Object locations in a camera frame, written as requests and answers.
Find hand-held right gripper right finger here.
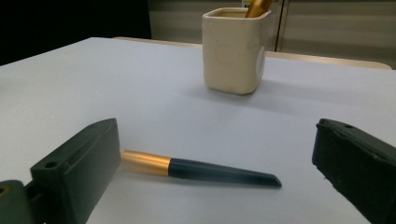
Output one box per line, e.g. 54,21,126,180
311,118,396,224

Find makeup brush black gold handle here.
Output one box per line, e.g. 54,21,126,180
244,0,275,19
120,149,283,189

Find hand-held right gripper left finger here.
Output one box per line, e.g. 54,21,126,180
30,118,122,224

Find white table cover sheet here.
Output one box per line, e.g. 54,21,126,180
0,36,396,224

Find cream square ceramic cup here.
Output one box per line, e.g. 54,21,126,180
201,7,272,96

